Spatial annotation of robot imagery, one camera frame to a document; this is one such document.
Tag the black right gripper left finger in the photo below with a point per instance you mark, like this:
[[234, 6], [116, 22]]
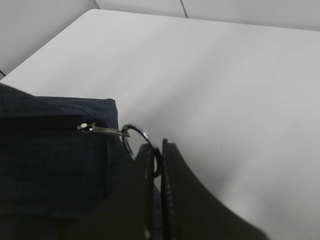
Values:
[[122, 207]]

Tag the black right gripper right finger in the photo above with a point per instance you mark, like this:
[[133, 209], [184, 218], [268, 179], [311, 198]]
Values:
[[190, 211]]

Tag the dark navy lunch bag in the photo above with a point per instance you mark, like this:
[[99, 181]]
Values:
[[50, 145]]

